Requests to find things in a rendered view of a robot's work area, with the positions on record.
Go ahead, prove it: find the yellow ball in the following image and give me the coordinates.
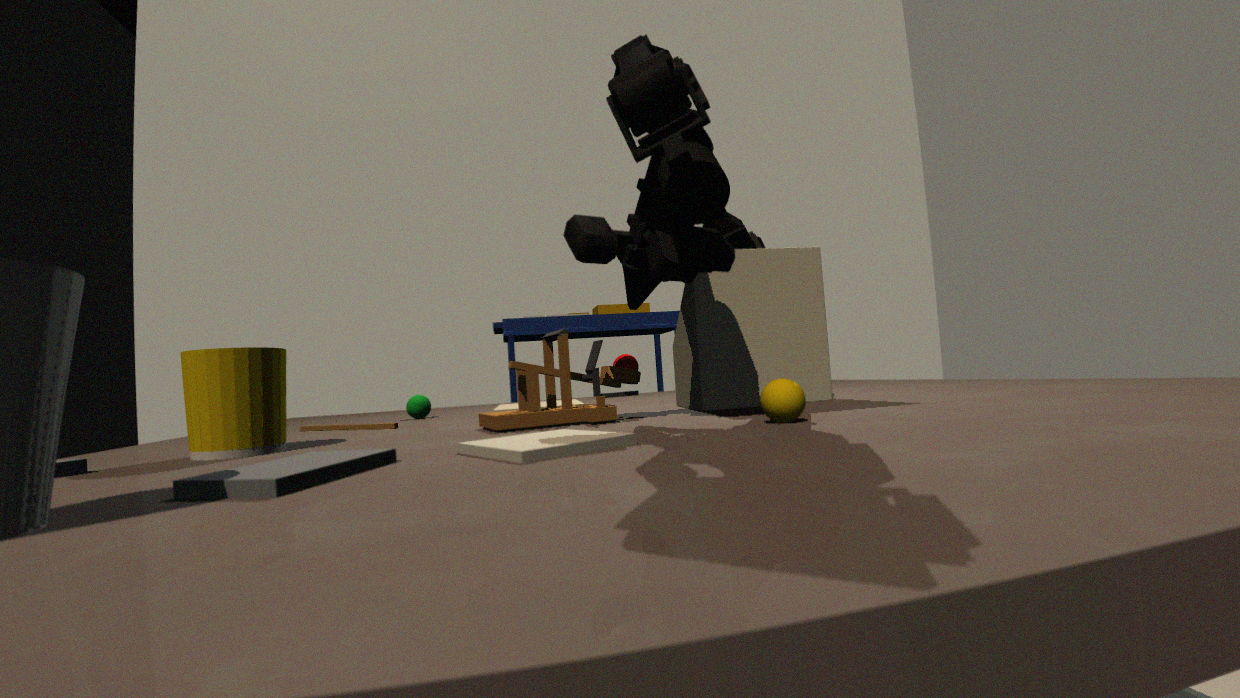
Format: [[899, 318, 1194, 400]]
[[760, 379, 805, 422]]

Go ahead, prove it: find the tan wooden rod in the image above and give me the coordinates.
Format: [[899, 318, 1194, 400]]
[[300, 423, 398, 431]]

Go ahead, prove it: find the green ball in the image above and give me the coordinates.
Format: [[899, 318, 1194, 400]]
[[407, 395, 432, 419]]

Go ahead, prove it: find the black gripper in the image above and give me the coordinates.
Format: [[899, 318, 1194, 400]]
[[563, 176, 735, 310]]

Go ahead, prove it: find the yellow cup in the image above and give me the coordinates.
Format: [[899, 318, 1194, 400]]
[[180, 347, 286, 461]]

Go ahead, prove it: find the red ball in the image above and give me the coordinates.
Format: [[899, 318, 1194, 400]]
[[613, 355, 639, 371]]

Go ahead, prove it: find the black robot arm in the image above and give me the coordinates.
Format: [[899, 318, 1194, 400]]
[[606, 35, 766, 283]]

